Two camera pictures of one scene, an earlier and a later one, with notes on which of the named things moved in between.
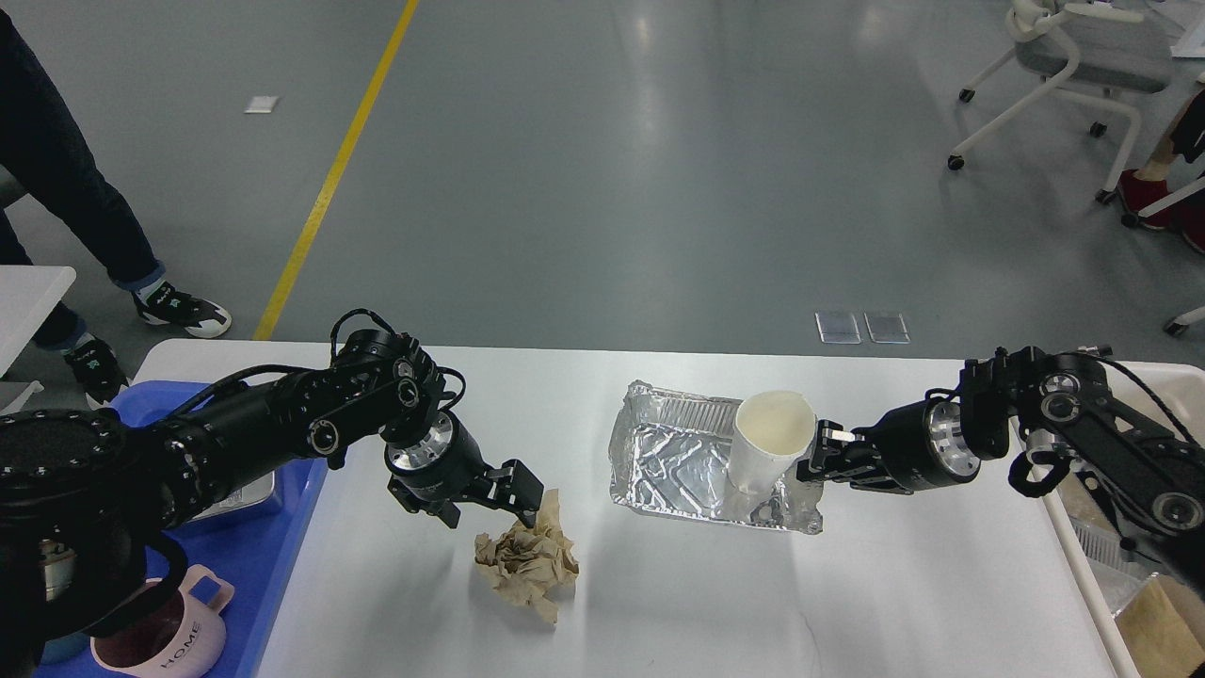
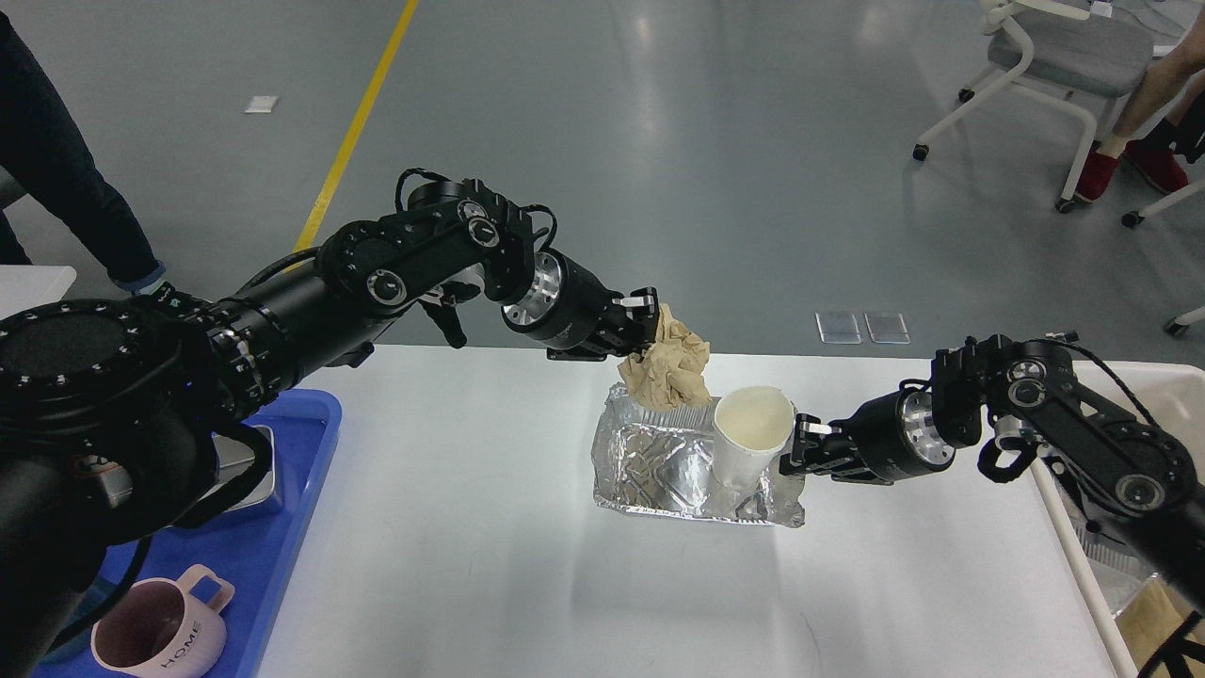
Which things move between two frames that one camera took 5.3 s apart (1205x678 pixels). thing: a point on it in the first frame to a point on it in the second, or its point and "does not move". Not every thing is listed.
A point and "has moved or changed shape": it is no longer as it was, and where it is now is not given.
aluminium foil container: (670, 452) has moved or changed shape
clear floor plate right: (887, 328) does not move
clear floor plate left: (837, 327) does not move
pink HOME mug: (179, 637) does not move
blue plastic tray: (252, 557) does not move
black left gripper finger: (515, 489) to (642, 309)
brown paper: (536, 565) to (670, 373)
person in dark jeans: (39, 144) does not move
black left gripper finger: (445, 510) to (596, 348)
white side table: (28, 297) does not move
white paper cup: (770, 430) has moved or changed shape
